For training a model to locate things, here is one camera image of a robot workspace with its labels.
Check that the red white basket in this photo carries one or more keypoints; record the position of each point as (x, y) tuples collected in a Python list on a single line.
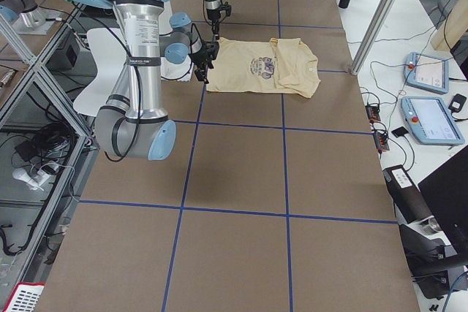
[(24, 297)]

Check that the blue teach pendant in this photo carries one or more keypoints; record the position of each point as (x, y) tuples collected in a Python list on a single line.
[(430, 122), (427, 72)]

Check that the aluminium frame post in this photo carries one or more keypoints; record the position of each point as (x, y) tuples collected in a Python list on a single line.
[(370, 36)]

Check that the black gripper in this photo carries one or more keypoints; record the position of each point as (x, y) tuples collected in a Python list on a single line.
[(212, 17), (201, 57)]

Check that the cream long-sleeve printed shirt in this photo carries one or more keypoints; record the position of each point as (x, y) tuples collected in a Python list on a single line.
[(280, 66)]

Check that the lower blue teach pendant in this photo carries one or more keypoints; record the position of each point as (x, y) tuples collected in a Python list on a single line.
[(430, 122)]

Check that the upper blue teach pendant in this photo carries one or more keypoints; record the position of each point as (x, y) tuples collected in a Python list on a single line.
[(427, 72)]

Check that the white plastic chair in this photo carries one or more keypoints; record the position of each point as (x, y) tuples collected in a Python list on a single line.
[(109, 57)]

